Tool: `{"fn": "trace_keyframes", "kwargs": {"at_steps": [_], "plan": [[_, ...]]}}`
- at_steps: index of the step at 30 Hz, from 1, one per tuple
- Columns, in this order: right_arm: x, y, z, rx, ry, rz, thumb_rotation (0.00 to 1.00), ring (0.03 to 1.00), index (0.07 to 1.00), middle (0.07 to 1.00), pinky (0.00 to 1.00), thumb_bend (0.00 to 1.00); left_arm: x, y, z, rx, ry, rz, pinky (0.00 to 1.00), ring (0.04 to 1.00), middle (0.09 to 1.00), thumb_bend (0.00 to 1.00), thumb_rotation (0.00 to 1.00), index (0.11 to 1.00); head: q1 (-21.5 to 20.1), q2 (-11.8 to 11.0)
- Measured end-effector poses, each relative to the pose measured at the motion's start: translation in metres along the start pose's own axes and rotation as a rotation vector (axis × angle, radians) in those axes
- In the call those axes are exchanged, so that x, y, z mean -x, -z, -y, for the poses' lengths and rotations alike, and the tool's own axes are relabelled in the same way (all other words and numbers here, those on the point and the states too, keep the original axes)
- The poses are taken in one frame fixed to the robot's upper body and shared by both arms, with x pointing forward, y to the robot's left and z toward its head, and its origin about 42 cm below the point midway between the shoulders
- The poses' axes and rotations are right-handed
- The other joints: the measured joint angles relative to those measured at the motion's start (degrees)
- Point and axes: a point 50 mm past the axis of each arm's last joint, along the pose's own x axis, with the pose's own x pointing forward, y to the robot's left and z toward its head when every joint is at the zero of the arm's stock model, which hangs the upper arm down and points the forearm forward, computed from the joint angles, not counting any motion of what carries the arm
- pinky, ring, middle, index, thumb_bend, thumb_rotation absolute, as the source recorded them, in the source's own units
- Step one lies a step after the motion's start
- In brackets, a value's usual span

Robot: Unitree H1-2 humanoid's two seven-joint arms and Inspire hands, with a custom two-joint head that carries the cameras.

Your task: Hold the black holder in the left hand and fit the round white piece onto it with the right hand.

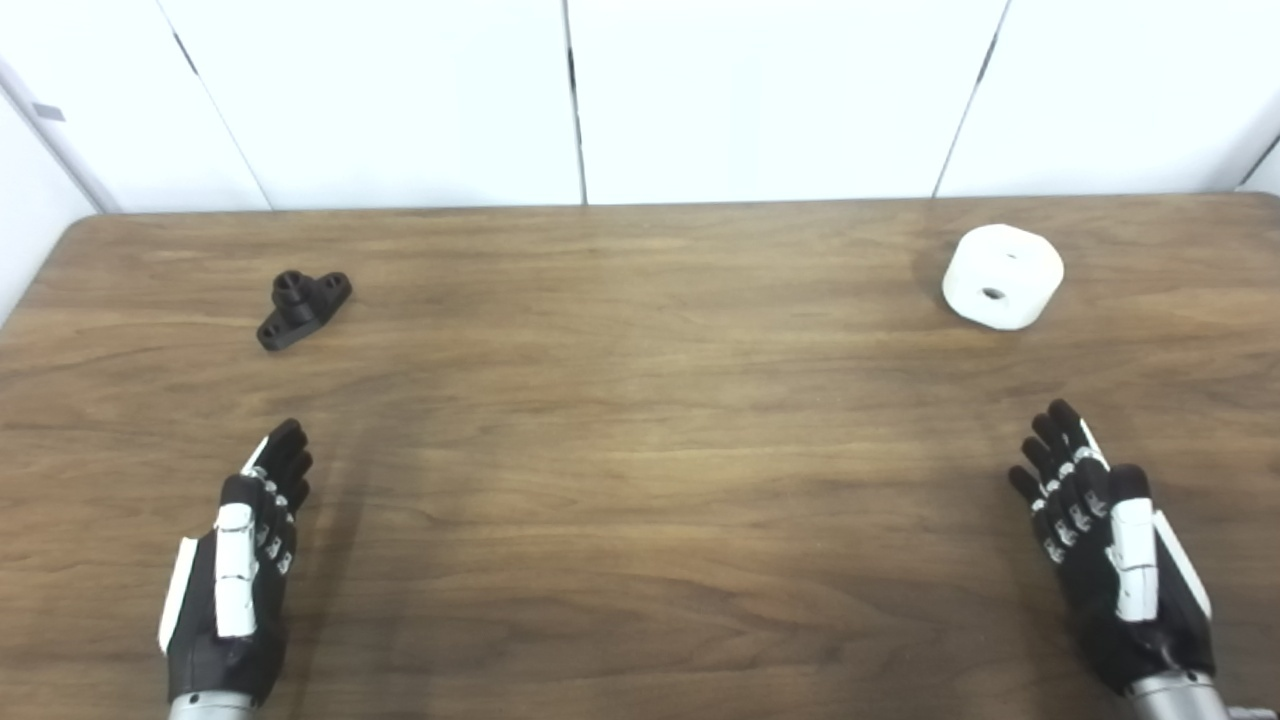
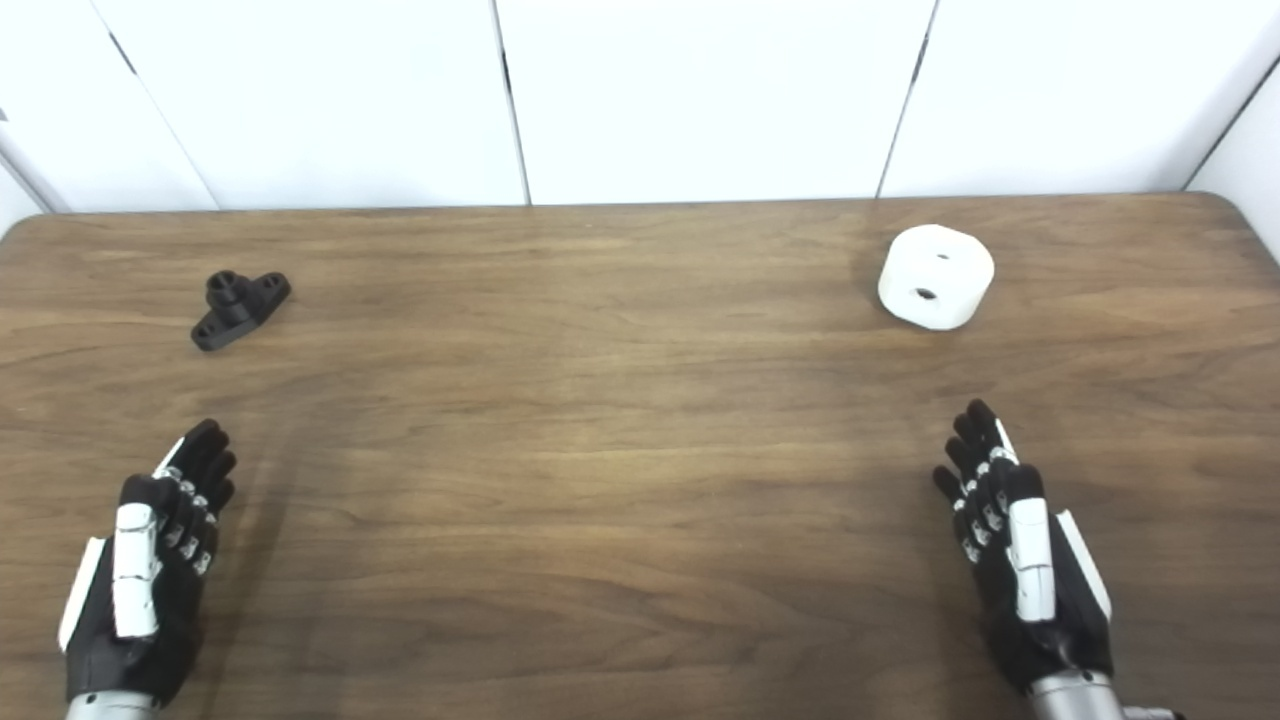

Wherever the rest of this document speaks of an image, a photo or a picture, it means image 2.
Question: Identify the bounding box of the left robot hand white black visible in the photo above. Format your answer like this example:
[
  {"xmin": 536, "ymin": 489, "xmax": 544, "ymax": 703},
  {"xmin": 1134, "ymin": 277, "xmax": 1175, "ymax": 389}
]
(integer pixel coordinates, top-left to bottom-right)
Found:
[{"xmin": 58, "ymin": 418, "xmax": 239, "ymax": 709}]

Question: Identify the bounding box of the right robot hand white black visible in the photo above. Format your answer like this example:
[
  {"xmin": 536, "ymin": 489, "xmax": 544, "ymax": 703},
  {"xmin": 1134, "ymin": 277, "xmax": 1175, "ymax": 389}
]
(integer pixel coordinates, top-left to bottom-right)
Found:
[{"xmin": 932, "ymin": 398, "xmax": 1116, "ymax": 696}]

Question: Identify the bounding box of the black flanged holder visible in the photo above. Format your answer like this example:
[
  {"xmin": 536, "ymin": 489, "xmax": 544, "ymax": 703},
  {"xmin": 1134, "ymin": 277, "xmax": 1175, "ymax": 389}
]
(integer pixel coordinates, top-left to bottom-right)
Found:
[{"xmin": 190, "ymin": 270, "xmax": 293, "ymax": 353}]

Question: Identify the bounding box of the round white piece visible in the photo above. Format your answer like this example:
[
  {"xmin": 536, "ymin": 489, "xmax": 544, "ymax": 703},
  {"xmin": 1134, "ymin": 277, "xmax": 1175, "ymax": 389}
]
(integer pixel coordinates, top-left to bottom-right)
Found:
[{"xmin": 877, "ymin": 224, "xmax": 996, "ymax": 332}]

